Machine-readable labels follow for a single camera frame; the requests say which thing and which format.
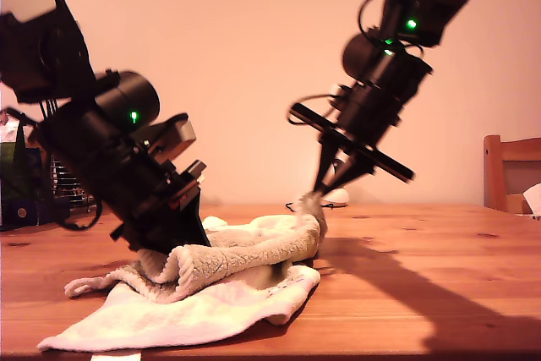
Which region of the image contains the green white paper bag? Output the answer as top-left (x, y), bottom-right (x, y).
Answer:
top-left (0, 109), bottom-right (43, 227)

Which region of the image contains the black security camera cable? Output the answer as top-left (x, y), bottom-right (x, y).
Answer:
top-left (285, 200), bottom-right (335, 212)

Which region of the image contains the dark box with round logo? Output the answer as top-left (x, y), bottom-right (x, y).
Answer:
top-left (0, 198), bottom-right (71, 232)

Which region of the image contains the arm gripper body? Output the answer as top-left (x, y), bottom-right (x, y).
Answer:
top-left (91, 134), bottom-right (209, 251)
top-left (287, 62), bottom-right (434, 185)

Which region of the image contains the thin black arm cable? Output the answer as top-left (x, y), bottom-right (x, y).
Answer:
top-left (358, 0), bottom-right (392, 41)
top-left (287, 93), bottom-right (339, 125)

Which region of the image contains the chrome wire utensil holder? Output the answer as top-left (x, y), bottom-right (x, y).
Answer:
top-left (49, 153), bottom-right (96, 210)

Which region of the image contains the white round security camera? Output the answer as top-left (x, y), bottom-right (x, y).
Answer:
top-left (320, 156), bottom-right (351, 209)

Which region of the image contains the arm grey camera box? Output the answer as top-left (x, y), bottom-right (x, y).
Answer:
top-left (328, 83), bottom-right (354, 105)
top-left (141, 112), bottom-right (198, 160)

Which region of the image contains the cream terry tea towel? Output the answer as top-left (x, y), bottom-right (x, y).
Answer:
top-left (36, 191), bottom-right (329, 353)

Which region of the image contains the wooden chair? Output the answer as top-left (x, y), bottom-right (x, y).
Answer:
top-left (484, 134), bottom-right (541, 215)

